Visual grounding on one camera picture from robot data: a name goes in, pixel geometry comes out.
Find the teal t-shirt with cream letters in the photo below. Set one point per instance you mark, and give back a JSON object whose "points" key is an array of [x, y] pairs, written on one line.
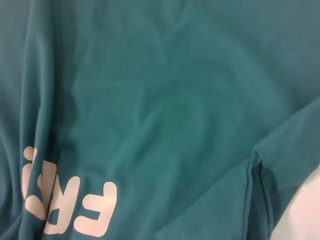
{"points": [[160, 100]]}

